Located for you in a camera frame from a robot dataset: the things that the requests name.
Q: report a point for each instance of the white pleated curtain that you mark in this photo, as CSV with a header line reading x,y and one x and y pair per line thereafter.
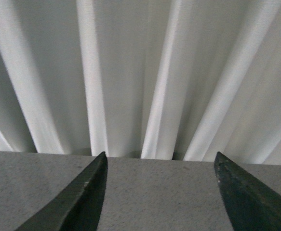
x,y
155,79

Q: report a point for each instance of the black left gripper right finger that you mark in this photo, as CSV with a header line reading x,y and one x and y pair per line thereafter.
x,y
250,204

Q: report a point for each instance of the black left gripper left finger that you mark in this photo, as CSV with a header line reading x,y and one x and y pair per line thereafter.
x,y
78,206

